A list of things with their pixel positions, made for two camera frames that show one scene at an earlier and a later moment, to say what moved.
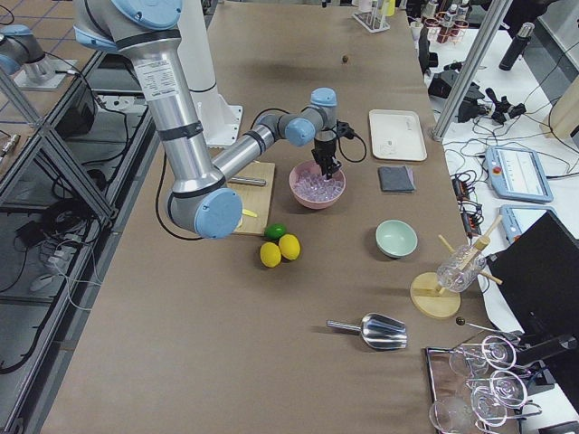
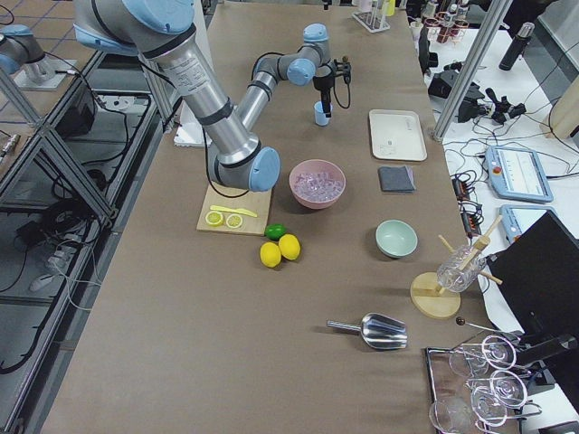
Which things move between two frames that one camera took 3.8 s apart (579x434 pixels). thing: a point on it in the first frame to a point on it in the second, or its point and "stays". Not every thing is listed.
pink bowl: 311,189 stays
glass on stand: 461,268 stays
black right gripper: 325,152 to 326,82
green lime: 274,231 stays
